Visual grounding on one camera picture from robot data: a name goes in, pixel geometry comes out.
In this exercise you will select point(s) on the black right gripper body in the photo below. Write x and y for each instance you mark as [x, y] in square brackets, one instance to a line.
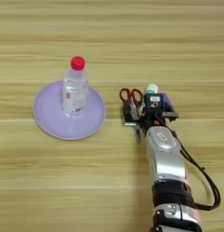
[152, 117]

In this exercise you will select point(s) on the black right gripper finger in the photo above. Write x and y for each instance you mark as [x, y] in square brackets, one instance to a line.
[171, 114]
[130, 116]

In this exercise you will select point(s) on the white and teal glue stick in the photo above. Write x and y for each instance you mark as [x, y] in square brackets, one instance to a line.
[152, 88]

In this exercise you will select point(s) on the clear bottle with red cap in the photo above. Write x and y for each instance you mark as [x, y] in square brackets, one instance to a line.
[74, 90]

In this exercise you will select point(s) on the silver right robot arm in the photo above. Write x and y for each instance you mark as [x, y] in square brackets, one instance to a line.
[166, 163]

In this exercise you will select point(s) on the small black box white label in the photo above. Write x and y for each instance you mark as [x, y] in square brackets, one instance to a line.
[153, 100]

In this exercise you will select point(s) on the lilac round plastic plate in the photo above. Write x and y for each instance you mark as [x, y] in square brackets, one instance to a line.
[50, 117]

